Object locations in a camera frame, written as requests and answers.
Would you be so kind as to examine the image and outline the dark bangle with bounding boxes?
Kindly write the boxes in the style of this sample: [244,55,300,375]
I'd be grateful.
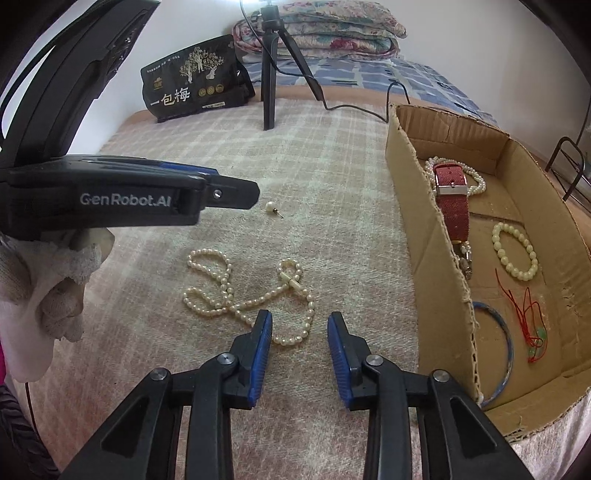
[472,301,515,409]

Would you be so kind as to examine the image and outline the cardboard box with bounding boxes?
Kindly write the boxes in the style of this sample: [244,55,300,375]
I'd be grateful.
[385,104,591,439]

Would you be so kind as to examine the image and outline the thin pearl necklace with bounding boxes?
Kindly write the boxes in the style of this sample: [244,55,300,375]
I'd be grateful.
[183,248,317,346]

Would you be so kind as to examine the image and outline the blue patterned bed sheet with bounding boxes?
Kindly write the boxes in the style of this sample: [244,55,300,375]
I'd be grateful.
[240,55,499,127]

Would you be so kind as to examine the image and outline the twisted pearl necklace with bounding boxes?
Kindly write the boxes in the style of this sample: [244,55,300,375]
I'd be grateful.
[425,157,487,197]

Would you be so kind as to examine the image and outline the black tripod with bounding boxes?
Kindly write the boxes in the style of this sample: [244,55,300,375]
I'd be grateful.
[259,0,326,132]

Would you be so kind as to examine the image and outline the person's dark striped clothing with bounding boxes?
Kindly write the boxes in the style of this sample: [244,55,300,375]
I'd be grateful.
[0,383,61,480]

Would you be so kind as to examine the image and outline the folded floral quilt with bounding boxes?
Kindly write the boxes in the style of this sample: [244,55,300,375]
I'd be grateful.
[232,0,407,61]

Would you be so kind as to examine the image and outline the black clothes rack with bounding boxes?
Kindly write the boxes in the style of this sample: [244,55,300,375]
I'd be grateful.
[545,106,591,201]

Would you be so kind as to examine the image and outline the grey fleece blanket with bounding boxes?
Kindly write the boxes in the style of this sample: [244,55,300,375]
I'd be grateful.
[505,397,591,480]

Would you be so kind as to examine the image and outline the black snack bag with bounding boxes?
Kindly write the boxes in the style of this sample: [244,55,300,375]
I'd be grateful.
[141,34,256,124]

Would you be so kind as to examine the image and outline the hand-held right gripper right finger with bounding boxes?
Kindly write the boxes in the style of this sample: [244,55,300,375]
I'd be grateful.
[327,311,536,480]

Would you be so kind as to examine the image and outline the black power cable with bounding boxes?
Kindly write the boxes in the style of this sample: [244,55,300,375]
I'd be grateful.
[323,78,411,124]

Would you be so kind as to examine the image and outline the red string green pendant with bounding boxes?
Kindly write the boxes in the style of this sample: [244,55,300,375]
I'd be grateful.
[495,268,550,363]

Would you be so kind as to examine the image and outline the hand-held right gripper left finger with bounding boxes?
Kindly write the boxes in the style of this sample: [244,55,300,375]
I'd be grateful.
[58,309,274,480]

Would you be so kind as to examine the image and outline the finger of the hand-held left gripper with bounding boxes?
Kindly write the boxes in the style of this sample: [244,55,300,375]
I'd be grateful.
[154,160,221,178]
[178,173,260,213]

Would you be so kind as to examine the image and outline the pale bead bracelet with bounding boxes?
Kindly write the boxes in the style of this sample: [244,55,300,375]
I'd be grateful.
[492,222,539,282]

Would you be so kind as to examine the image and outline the person's left hand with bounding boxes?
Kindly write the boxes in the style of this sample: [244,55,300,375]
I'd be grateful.
[0,226,116,384]

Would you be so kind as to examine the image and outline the beige plaid blanket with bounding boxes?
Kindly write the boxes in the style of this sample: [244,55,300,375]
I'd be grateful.
[18,95,462,480]

